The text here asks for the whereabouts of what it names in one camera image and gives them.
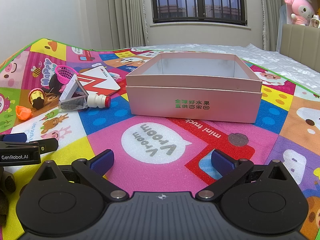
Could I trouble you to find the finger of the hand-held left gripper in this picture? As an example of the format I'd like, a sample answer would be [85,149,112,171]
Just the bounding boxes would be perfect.
[30,138,59,154]
[0,133,27,142]

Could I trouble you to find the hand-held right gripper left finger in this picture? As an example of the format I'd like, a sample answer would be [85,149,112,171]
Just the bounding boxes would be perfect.
[32,149,128,203]

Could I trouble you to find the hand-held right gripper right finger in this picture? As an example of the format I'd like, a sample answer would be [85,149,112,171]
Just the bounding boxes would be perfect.
[196,149,292,202]

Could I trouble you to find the orange plastic half shell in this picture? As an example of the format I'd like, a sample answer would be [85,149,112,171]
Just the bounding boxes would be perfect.
[15,105,33,120]

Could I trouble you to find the white USB adapter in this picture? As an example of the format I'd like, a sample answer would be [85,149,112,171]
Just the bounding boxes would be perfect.
[59,78,78,101]

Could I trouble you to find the black plush toy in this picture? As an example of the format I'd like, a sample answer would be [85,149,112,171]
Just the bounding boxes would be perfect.
[41,74,66,95]

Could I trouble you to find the pink cardboard box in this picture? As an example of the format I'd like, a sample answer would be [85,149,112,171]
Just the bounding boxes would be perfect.
[125,52,263,124]

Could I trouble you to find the pink plastic toy basket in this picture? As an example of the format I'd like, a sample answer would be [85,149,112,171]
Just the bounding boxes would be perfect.
[55,65,77,85]

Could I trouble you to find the red and white card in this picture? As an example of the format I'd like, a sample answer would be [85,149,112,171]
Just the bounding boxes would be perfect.
[76,67,121,96]

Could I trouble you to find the person's left hand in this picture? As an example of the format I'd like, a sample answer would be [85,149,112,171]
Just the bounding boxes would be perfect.
[0,166,17,227]

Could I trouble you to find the yellow pink cupcake toy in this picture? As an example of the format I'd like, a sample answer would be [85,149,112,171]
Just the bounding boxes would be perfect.
[28,88,46,110]

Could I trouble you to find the black plastic packet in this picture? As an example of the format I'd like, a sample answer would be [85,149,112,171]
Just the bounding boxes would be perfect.
[59,96,88,112]

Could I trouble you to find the colourful cartoon play mat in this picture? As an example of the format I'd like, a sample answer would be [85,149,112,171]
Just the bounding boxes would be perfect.
[0,38,320,240]

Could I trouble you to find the white bottle with red cap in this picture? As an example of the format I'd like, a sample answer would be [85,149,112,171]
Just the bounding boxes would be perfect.
[87,94,111,109]

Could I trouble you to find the beige padded headboard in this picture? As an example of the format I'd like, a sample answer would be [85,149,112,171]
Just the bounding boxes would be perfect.
[281,24,320,73]

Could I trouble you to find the beige curtain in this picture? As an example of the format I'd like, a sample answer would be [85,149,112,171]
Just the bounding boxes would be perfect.
[259,0,285,53]
[105,0,152,50]

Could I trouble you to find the dark framed window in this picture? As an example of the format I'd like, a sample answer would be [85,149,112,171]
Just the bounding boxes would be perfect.
[149,0,248,27]

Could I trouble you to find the pink plush toy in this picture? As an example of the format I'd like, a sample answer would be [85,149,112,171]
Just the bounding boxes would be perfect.
[284,0,316,26]

